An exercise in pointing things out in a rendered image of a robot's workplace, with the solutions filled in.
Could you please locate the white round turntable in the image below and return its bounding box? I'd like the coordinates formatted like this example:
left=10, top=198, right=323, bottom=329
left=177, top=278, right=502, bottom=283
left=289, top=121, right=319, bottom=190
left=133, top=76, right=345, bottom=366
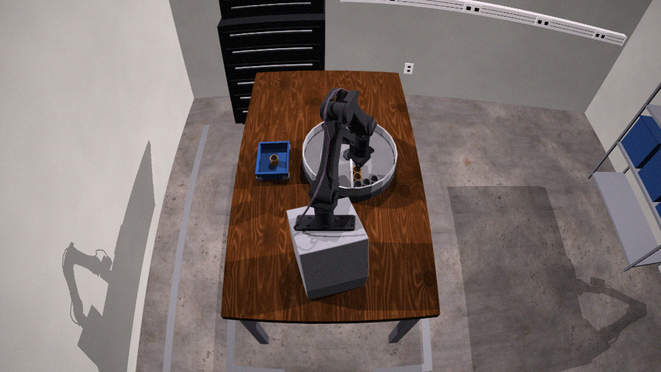
left=302, top=122, right=397, bottom=201

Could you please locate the blue open tray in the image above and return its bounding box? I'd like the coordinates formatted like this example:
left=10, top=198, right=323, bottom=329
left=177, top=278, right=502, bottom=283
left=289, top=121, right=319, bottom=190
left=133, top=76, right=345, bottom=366
left=255, top=141, right=290, bottom=180

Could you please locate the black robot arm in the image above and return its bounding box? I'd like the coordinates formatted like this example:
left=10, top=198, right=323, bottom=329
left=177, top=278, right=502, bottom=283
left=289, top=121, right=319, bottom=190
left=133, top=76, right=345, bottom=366
left=296, top=90, right=377, bottom=231

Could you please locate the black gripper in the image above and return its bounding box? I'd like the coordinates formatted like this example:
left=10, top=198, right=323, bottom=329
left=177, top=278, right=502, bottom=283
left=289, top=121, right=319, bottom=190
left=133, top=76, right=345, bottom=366
left=347, top=145, right=374, bottom=169

